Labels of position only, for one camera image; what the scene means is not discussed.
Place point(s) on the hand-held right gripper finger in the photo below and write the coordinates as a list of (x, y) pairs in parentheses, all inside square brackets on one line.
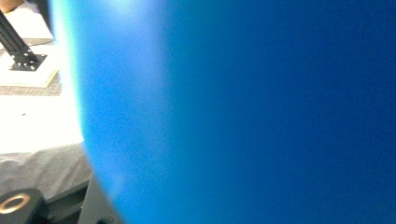
[(96, 202)]

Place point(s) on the blue plastic bottle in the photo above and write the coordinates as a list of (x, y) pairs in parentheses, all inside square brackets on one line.
[(218, 109)]

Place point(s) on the white sheet mat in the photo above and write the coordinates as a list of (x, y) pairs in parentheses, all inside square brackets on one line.
[(34, 124)]

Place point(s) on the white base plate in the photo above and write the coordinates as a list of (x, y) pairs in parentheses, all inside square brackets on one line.
[(28, 79)]

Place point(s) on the black metal frame pole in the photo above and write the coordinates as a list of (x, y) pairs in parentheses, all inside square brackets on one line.
[(18, 49)]

